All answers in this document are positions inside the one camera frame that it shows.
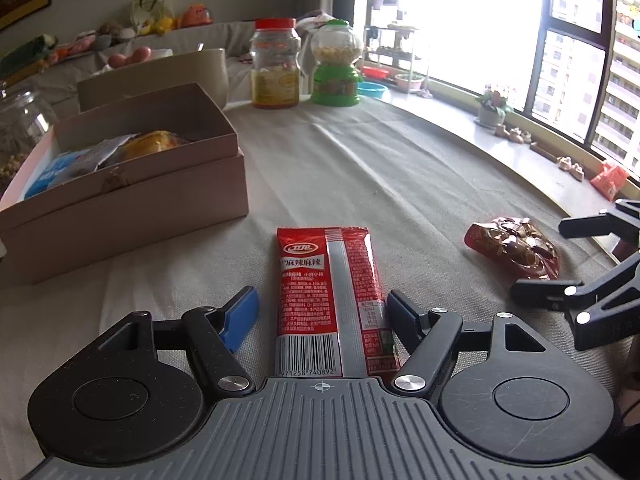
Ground metal rack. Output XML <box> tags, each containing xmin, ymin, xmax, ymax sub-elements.
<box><xmin>367</xmin><ymin>22</ymin><xmax>431</xmax><ymax>93</ymax></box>

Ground green candy dispenser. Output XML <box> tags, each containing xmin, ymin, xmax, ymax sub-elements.
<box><xmin>310</xmin><ymin>19</ymin><xmax>365</xmax><ymax>107</ymax></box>

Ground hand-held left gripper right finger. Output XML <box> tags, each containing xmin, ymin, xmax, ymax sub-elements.
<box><xmin>386</xmin><ymin>289</ymin><xmax>560</xmax><ymax>397</ymax></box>

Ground grey tablecloth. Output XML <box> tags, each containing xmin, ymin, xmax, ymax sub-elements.
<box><xmin>0</xmin><ymin>95</ymin><xmax>621</xmax><ymax>480</ymax></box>

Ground beige box lid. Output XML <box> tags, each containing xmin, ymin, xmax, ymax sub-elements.
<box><xmin>76</xmin><ymin>48</ymin><xmax>228</xmax><ymax>112</ymax></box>

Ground small potted plant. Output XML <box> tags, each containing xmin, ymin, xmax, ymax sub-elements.
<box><xmin>475</xmin><ymin>84</ymin><xmax>516</xmax><ymax>128</ymax></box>

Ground crumpled blanket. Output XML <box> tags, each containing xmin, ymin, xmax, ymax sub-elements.
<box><xmin>295</xmin><ymin>10</ymin><xmax>346</xmax><ymax>31</ymax></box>

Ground yellow snack packet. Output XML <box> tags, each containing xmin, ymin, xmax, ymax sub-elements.
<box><xmin>120</xmin><ymin>130</ymin><xmax>193</xmax><ymax>163</ymax></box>

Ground blue snack bag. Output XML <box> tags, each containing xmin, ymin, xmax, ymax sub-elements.
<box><xmin>22</xmin><ymin>152</ymin><xmax>101</xmax><ymax>200</ymax></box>

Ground clear glass jar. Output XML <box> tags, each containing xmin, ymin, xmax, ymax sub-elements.
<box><xmin>0</xmin><ymin>80</ymin><xmax>58</xmax><ymax>196</ymax></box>

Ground small beige figurines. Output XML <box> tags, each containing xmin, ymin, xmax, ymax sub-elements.
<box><xmin>557</xmin><ymin>156</ymin><xmax>586</xmax><ymax>181</ymax></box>
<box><xmin>495</xmin><ymin>124</ymin><xmax>533</xmax><ymax>143</ymax></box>

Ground large pink cardboard box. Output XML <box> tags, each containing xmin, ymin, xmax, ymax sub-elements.
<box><xmin>0</xmin><ymin>124</ymin><xmax>250</xmax><ymax>287</ymax></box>

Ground transparent snack packet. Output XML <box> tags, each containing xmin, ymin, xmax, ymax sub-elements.
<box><xmin>75</xmin><ymin>132</ymin><xmax>143</xmax><ymax>176</ymax></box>

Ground beige cardboard box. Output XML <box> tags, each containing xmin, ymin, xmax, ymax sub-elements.
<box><xmin>54</xmin><ymin>82</ymin><xmax>239</xmax><ymax>188</ymax></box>

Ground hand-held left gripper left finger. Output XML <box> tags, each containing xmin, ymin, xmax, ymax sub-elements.
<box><xmin>87</xmin><ymin>286</ymin><xmax>261</xmax><ymax>399</ymax></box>

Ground small wooden tray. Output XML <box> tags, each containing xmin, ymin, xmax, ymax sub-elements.
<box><xmin>530</xmin><ymin>141</ymin><xmax>563</xmax><ymax>163</ymax></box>

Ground teal plastic basin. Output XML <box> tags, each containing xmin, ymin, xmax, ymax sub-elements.
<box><xmin>357</xmin><ymin>81</ymin><xmax>388</xmax><ymax>101</ymax></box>

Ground long red snack packet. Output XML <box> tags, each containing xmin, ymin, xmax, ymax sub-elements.
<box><xmin>275</xmin><ymin>226</ymin><xmax>403</xmax><ymax>378</ymax></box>

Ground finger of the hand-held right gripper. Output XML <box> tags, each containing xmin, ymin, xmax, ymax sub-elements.
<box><xmin>558</xmin><ymin>199</ymin><xmax>640</xmax><ymax>250</ymax></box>
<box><xmin>510</xmin><ymin>254</ymin><xmax>640</xmax><ymax>329</ymax></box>

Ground green flat item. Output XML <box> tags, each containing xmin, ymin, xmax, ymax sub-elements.
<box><xmin>0</xmin><ymin>35</ymin><xmax>58</xmax><ymax>68</ymax></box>

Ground white tote bag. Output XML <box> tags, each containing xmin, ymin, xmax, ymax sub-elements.
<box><xmin>131</xmin><ymin>0</ymin><xmax>176</xmax><ymax>36</ymax></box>

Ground small red snack packet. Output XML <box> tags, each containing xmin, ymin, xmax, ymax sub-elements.
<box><xmin>464</xmin><ymin>215</ymin><xmax>561</xmax><ymax>281</ymax></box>

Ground orange packet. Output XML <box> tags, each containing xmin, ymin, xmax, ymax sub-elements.
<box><xmin>180</xmin><ymin>4</ymin><xmax>213</xmax><ymax>28</ymax></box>

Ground red-lid plastic jar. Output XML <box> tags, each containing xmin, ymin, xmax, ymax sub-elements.
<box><xmin>250</xmin><ymin>17</ymin><xmax>302</xmax><ymax>110</ymax></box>

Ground grey covered sofa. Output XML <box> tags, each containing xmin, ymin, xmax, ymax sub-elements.
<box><xmin>15</xmin><ymin>20</ymin><xmax>321</xmax><ymax>116</ymax></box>

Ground black window frame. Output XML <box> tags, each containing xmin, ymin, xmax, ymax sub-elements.
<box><xmin>525</xmin><ymin>0</ymin><xmax>640</xmax><ymax>181</ymax></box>

